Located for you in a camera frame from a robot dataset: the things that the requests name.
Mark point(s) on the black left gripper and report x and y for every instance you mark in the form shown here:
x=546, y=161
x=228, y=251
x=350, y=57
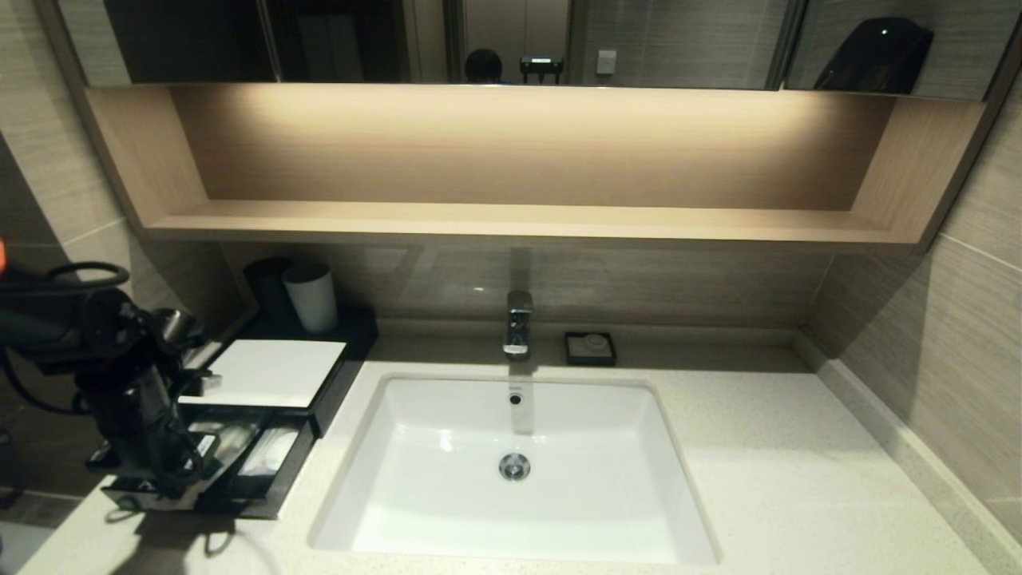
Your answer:
x=148, y=423

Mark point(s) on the grey plastic cup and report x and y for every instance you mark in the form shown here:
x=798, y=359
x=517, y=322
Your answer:
x=313, y=302

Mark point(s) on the black and orange left arm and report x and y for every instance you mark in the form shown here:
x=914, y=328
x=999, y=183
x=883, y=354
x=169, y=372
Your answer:
x=64, y=335

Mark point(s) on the white square plate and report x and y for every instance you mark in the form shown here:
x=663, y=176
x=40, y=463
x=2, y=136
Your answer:
x=271, y=371

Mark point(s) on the black amenity box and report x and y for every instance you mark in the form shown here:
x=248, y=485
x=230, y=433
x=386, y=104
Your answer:
x=343, y=359

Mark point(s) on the small white wrapped packet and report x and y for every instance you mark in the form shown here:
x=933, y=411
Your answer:
x=271, y=451

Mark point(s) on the black tumbler cup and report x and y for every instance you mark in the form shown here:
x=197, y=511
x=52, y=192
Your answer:
x=267, y=289

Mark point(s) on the white ceramic sink basin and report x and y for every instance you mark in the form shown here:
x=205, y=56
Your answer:
x=447, y=495

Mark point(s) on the chrome sink drain stopper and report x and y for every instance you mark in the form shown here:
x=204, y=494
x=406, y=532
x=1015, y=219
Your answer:
x=515, y=467

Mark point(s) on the chrome sink faucet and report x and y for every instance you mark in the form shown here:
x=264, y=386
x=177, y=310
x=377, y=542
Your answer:
x=518, y=319

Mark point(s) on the black square soap dish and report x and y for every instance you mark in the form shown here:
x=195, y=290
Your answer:
x=573, y=353

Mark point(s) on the round white soap bar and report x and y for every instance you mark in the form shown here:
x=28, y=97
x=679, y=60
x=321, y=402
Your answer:
x=595, y=343

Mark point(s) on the wooden wall shelf niche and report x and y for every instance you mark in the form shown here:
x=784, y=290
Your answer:
x=519, y=224

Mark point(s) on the wall mirror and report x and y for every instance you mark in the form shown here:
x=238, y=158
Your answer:
x=679, y=40

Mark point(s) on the black glossy wall dispenser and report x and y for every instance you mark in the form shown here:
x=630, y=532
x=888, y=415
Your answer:
x=872, y=57

